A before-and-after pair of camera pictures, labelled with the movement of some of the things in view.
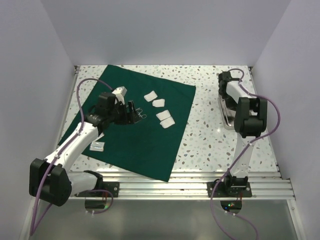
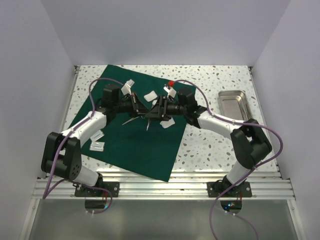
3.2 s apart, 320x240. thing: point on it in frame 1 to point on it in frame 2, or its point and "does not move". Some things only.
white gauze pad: (167, 122) does not move
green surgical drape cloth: (147, 147) does not move
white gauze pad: (150, 96) does not move
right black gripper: (231, 105) to (158, 110)
